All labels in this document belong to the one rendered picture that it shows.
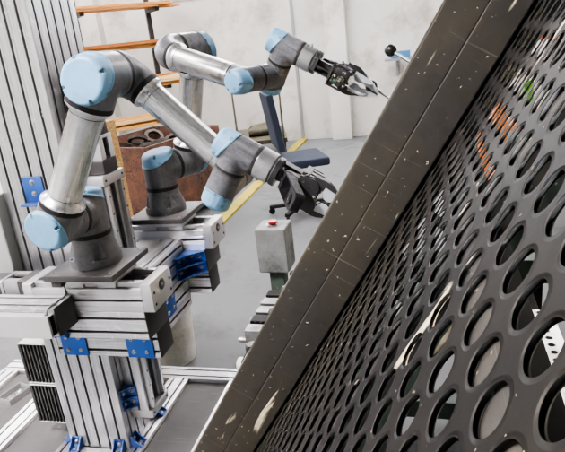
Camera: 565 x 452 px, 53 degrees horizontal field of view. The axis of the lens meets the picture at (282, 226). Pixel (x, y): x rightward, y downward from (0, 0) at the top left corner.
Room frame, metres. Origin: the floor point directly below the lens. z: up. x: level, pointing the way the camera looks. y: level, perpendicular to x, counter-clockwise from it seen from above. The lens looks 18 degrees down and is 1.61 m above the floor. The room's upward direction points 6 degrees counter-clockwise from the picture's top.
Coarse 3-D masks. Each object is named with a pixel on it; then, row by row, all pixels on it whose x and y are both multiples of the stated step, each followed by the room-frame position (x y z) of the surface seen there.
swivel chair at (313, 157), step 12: (264, 96) 5.16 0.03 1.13; (264, 108) 5.36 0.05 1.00; (276, 120) 5.06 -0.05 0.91; (276, 132) 5.06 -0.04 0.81; (276, 144) 5.13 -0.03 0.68; (288, 156) 5.16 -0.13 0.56; (300, 156) 5.10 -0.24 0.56; (312, 156) 5.04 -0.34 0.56; (324, 156) 4.98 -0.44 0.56; (300, 168) 4.91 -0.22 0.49; (276, 204) 5.20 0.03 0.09; (288, 216) 4.88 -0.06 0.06
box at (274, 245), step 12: (264, 228) 2.04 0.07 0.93; (276, 228) 2.02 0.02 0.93; (288, 228) 2.05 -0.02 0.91; (264, 240) 2.02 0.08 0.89; (276, 240) 2.01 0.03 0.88; (288, 240) 2.03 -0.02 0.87; (264, 252) 2.02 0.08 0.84; (276, 252) 2.01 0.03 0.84; (288, 252) 2.02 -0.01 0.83; (264, 264) 2.02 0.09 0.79; (276, 264) 2.01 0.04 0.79; (288, 264) 2.00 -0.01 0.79
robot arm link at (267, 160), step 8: (264, 152) 1.26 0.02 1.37; (272, 152) 1.27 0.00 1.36; (256, 160) 1.25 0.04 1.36; (264, 160) 1.25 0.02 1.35; (272, 160) 1.25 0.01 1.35; (256, 168) 1.25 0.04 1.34; (264, 168) 1.25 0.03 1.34; (272, 168) 1.25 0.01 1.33; (256, 176) 1.26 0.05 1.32; (264, 176) 1.25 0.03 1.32
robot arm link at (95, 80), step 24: (72, 72) 1.33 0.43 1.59; (96, 72) 1.32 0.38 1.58; (120, 72) 1.38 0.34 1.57; (72, 96) 1.33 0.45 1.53; (96, 96) 1.32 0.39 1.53; (120, 96) 1.43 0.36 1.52; (72, 120) 1.37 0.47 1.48; (96, 120) 1.37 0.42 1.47; (72, 144) 1.37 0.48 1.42; (96, 144) 1.41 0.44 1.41; (72, 168) 1.38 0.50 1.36; (48, 192) 1.41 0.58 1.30; (72, 192) 1.40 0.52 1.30; (48, 216) 1.38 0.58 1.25; (72, 216) 1.40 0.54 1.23; (48, 240) 1.38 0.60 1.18; (72, 240) 1.44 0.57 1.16
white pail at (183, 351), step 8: (184, 320) 2.67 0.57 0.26; (176, 328) 2.63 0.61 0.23; (184, 328) 2.67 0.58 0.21; (192, 328) 2.74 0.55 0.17; (176, 336) 2.63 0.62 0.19; (184, 336) 2.66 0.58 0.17; (192, 336) 2.72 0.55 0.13; (176, 344) 2.63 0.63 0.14; (184, 344) 2.66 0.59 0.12; (192, 344) 2.71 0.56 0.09; (168, 352) 2.62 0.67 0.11; (176, 352) 2.63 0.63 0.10; (184, 352) 2.65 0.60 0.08; (192, 352) 2.70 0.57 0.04; (160, 360) 2.62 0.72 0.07; (168, 360) 2.62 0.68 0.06; (176, 360) 2.63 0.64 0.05; (184, 360) 2.65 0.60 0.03; (192, 360) 2.69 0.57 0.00
